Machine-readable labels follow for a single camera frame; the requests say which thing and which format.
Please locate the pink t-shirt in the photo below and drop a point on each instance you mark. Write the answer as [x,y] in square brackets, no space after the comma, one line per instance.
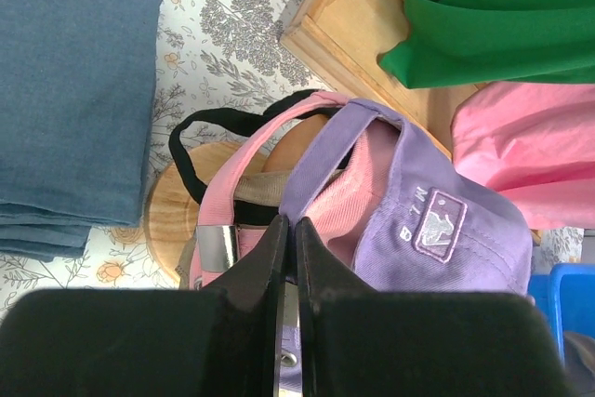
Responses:
[534,144]

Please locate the wooden hat stand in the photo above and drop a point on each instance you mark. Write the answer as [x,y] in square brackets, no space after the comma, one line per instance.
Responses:
[169,223]

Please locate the blue plastic bin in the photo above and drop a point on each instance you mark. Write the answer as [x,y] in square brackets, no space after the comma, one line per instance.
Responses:
[566,298]

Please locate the pink cap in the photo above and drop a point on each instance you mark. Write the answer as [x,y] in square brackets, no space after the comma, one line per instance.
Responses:
[339,211]

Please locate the purple cap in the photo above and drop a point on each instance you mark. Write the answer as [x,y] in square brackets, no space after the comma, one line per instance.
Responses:
[434,230]

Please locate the wooden clothes rack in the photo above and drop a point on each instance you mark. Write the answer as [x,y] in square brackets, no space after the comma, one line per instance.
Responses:
[341,41]

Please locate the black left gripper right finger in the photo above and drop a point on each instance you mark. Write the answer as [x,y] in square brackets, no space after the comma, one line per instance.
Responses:
[359,342]

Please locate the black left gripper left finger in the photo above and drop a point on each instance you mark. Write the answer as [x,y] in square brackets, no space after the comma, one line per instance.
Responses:
[222,340]

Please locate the folded blue cloth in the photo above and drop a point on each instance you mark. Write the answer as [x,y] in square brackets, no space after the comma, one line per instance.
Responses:
[77,88]

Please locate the beige corduroy cap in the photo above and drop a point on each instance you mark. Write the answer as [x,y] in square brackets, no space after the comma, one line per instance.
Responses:
[253,194]

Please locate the black MLB cap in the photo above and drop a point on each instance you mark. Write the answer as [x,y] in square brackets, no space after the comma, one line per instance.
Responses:
[218,129]

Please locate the green tank top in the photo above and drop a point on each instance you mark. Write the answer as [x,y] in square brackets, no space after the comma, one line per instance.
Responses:
[458,42]

